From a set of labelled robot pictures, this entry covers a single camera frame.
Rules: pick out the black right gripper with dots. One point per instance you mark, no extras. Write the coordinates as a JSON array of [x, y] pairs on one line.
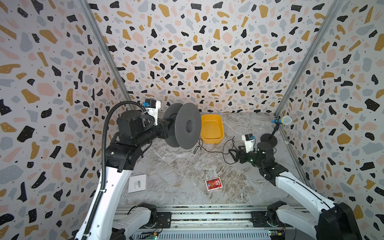
[[240, 153]]

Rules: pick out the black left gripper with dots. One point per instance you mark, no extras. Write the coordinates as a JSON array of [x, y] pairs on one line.
[[163, 125]]

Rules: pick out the grey perforated cable spool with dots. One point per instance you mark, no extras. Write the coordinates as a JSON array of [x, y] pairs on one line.
[[185, 130]]

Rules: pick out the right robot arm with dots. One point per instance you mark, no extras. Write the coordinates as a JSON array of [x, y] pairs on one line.
[[323, 220]]

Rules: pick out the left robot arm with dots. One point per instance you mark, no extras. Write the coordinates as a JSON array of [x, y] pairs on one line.
[[137, 131]]

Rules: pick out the yellow plastic bin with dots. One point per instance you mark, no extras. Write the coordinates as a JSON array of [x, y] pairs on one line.
[[212, 131]]

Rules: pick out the black microphone stand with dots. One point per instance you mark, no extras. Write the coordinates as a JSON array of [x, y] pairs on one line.
[[270, 138]]

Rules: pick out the blue toy microphone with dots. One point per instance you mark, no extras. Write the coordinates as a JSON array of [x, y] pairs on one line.
[[286, 120]]

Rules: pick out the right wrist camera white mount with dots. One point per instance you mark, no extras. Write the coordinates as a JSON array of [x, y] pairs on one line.
[[249, 141]]

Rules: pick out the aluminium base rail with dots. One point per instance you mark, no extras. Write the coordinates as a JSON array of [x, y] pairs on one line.
[[216, 222]]

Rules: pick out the aluminium corner rail left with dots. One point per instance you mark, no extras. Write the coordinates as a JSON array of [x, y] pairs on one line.
[[103, 47]]

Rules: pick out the aluminium corner rail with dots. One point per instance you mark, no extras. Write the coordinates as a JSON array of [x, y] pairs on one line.
[[103, 47], [331, 14]]

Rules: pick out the aluminium corner rail right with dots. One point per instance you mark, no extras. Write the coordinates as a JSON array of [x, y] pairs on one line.
[[331, 14]]

